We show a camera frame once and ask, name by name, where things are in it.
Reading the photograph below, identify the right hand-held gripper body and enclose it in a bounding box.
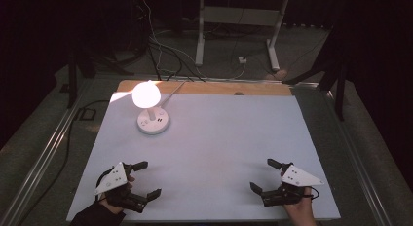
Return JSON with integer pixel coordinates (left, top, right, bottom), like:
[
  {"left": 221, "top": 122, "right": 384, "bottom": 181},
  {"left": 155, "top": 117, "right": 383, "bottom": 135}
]
[{"left": 260, "top": 162, "right": 325, "bottom": 208}]

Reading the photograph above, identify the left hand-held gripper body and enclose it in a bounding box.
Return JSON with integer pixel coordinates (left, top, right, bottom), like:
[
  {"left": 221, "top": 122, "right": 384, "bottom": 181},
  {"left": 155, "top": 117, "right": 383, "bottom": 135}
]
[{"left": 94, "top": 161, "right": 150, "bottom": 214}]

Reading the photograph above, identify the person's left hand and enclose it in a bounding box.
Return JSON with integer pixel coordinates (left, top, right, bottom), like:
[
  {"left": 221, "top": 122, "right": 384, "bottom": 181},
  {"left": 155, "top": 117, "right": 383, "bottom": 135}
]
[{"left": 98, "top": 175, "right": 136, "bottom": 216}]

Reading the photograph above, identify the person's right hand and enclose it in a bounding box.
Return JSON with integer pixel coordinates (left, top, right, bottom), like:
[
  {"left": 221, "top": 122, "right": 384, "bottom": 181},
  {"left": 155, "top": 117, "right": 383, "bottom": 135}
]
[{"left": 280, "top": 172, "right": 318, "bottom": 226}]

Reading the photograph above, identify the pale blue table mat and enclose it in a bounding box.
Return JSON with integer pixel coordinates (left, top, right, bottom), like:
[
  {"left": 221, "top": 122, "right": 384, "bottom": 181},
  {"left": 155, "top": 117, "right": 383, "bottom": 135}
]
[{"left": 65, "top": 91, "right": 342, "bottom": 222}]

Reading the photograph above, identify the black floor socket plate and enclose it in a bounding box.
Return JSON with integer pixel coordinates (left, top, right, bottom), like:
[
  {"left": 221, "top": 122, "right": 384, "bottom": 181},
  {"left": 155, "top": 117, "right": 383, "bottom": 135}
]
[{"left": 77, "top": 107, "right": 97, "bottom": 122}]

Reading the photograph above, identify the white globe table lamp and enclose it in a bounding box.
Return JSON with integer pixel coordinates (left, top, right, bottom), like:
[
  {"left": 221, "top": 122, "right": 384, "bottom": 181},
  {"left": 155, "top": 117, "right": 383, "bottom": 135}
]
[{"left": 131, "top": 79, "right": 170, "bottom": 136}]

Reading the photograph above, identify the black metal stand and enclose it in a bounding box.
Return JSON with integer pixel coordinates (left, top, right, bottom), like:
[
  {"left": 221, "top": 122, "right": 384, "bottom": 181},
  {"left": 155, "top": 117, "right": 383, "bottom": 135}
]
[{"left": 285, "top": 24, "right": 350, "bottom": 122}]

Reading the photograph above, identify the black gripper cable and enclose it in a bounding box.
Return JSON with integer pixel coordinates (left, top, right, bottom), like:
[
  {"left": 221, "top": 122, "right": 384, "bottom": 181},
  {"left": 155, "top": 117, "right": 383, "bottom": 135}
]
[{"left": 304, "top": 185, "right": 321, "bottom": 201}]

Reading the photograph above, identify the black floor cable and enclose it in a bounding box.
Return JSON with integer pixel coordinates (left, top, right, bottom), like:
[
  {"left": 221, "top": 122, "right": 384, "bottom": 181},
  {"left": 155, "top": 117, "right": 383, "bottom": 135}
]
[{"left": 18, "top": 99, "right": 111, "bottom": 226}]

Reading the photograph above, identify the aluminium frame rail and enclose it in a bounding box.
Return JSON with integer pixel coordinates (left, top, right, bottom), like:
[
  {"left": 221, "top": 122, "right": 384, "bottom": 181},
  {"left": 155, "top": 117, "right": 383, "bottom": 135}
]
[
  {"left": 0, "top": 74, "right": 95, "bottom": 226},
  {"left": 322, "top": 89, "right": 394, "bottom": 226}
]

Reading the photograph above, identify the white lamp cable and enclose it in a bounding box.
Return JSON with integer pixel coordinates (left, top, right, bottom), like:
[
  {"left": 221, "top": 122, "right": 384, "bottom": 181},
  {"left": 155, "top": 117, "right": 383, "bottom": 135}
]
[{"left": 159, "top": 80, "right": 189, "bottom": 109}]

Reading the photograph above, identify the bundle of floor cables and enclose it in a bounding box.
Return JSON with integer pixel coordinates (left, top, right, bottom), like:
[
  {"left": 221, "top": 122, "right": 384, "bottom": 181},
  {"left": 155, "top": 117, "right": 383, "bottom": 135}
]
[{"left": 139, "top": 0, "right": 208, "bottom": 83}]

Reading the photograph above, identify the white metal desk frame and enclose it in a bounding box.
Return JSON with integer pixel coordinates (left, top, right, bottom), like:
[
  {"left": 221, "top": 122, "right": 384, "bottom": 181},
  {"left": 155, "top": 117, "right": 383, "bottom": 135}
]
[{"left": 194, "top": 0, "right": 290, "bottom": 72}]

